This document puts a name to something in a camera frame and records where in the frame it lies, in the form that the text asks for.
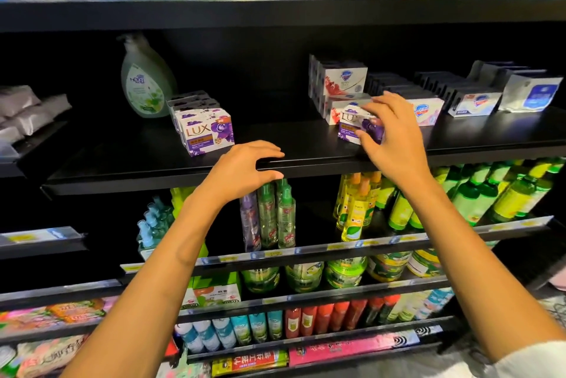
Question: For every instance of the pale green pump soap bottle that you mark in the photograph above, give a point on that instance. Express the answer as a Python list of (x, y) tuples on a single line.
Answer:
[(146, 82)]

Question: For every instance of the person's right forearm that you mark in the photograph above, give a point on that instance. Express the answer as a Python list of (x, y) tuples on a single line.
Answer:
[(486, 267)]

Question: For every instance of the black store shelf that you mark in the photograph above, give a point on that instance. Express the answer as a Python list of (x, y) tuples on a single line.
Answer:
[(292, 148), (26, 167)]

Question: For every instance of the person's left hand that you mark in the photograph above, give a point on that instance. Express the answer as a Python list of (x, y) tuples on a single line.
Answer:
[(239, 174)]

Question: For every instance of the red snack packet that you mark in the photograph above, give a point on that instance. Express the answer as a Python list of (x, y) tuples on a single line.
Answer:
[(171, 348)]

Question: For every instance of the long pink packet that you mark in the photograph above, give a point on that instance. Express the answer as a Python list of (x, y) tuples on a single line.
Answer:
[(354, 348)]

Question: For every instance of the pile of white wipe packets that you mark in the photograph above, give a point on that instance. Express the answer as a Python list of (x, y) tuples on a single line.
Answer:
[(31, 113)]

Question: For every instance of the yellow red packets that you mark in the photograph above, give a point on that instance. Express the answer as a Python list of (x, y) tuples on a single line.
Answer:
[(249, 361)]

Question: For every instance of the row of white pink soap boxes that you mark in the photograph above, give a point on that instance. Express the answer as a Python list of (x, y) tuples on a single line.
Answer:
[(473, 101)]

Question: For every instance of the person's right hand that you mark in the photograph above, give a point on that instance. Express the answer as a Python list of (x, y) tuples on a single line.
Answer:
[(400, 139)]

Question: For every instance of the person's left forearm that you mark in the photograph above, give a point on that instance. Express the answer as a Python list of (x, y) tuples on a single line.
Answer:
[(141, 294)]

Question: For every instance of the green lidded wipe tub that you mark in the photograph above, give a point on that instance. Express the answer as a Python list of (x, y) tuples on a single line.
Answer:
[(305, 276), (261, 279), (347, 272)]

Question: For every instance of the green white box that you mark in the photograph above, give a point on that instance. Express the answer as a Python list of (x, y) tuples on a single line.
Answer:
[(217, 294)]

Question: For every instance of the row of white red soap boxes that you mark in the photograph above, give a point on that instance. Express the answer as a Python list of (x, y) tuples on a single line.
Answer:
[(340, 82)]

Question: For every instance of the white floral wipe packet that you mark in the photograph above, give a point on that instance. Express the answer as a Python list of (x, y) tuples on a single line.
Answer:
[(184, 366)]

